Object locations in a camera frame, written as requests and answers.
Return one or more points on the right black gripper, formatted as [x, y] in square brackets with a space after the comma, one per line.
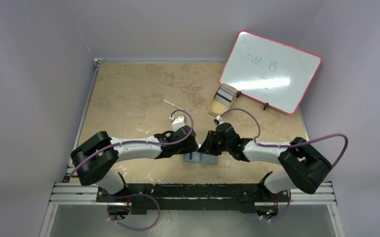
[211, 142]

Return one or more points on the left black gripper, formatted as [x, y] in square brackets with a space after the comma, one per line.
[191, 147]

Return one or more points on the green card holder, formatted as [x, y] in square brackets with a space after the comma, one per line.
[200, 158]

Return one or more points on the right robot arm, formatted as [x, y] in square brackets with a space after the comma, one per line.
[304, 168]

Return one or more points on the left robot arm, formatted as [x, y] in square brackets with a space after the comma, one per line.
[93, 160]

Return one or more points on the stack of cards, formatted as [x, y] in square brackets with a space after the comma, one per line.
[225, 95]

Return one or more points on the beige oval tray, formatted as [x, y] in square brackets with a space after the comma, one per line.
[215, 108]

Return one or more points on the green tipped marker pen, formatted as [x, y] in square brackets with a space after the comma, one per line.
[173, 105]

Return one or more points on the pink framed whiteboard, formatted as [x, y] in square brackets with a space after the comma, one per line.
[270, 72]

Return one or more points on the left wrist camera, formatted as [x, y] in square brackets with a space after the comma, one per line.
[178, 122]

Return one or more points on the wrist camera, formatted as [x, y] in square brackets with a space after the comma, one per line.
[178, 122]
[218, 120]

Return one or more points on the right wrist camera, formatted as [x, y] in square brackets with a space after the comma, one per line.
[218, 120]

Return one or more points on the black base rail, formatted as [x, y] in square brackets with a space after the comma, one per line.
[242, 197]

